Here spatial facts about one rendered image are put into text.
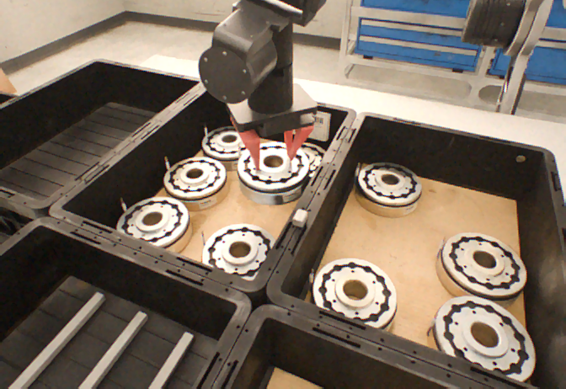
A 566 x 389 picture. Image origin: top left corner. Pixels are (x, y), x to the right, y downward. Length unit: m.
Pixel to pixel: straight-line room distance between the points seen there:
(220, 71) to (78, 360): 0.36
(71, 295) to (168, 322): 0.14
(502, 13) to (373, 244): 0.98
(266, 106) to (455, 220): 0.36
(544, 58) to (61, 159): 2.34
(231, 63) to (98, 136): 0.55
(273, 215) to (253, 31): 0.33
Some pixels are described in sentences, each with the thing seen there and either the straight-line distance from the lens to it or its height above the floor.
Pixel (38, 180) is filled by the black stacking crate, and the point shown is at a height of 0.83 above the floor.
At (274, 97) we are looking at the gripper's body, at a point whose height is 1.05.
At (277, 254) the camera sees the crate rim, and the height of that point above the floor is 0.93.
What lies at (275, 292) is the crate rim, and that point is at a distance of 0.39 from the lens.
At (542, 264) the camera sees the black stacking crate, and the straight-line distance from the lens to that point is 0.56.
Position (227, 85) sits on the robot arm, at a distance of 0.36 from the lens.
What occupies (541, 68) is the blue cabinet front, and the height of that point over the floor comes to 0.39.
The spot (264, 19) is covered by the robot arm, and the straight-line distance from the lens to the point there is 0.38.
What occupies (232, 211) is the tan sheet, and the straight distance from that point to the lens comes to 0.61.
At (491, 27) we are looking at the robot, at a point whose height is 0.87.
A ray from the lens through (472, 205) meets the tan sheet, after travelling 0.69.
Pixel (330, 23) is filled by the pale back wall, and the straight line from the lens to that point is 3.46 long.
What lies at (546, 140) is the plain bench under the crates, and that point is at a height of 0.70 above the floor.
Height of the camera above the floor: 1.26
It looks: 40 degrees down
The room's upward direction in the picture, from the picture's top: straight up
